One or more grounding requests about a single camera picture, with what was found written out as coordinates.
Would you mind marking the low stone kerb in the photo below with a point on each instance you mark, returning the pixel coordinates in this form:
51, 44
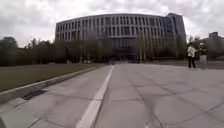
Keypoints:
20, 90

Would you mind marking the large curved building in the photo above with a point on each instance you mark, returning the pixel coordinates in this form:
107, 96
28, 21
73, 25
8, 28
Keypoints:
120, 26

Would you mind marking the pale stone strip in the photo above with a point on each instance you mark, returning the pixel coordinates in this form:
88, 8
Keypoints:
95, 103

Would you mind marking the grass lawn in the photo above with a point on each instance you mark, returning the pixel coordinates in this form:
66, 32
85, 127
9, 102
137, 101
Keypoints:
33, 73

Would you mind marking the row of trees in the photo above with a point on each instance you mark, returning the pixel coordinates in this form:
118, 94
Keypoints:
43, 53

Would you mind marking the grey paved plaza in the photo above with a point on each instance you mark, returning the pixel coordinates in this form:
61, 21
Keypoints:
140, 100

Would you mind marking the person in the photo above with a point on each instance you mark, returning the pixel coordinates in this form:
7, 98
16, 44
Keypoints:
191, 51

